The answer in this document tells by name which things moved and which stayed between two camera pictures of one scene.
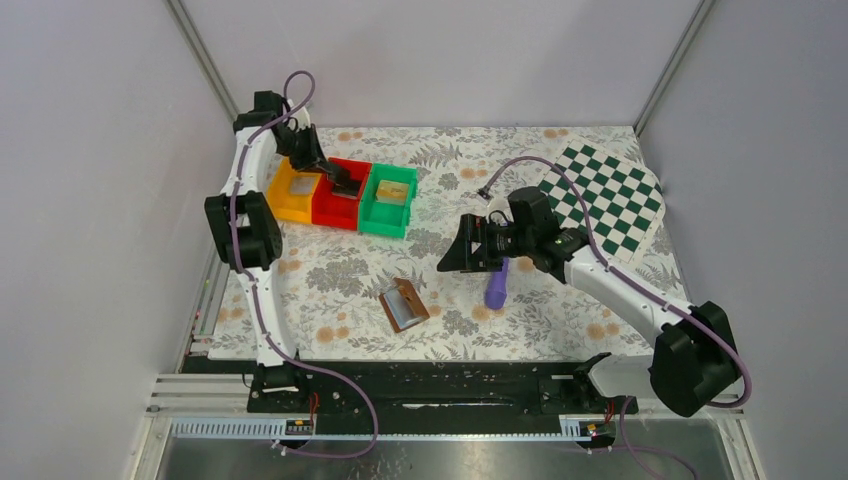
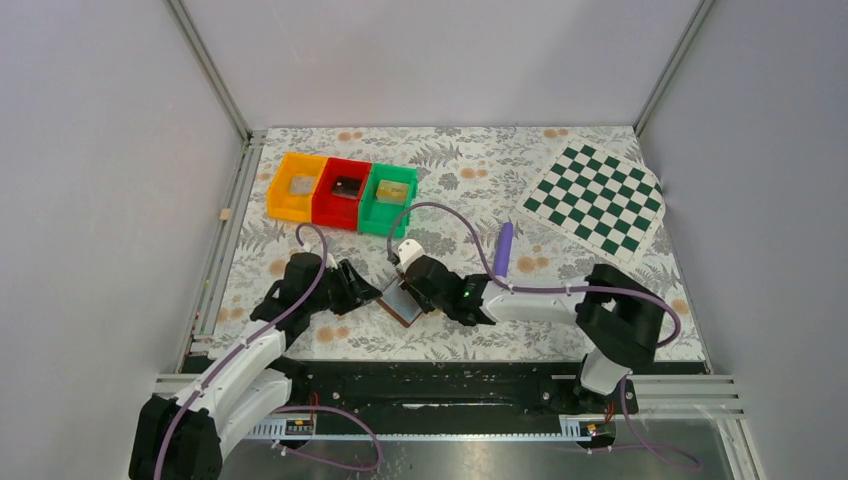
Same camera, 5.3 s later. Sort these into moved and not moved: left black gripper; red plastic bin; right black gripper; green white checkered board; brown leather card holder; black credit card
Moved: left black gripper; right black gripper
Not moved: red plastic bin; brown leather card holder; green white checkered board; black credit card
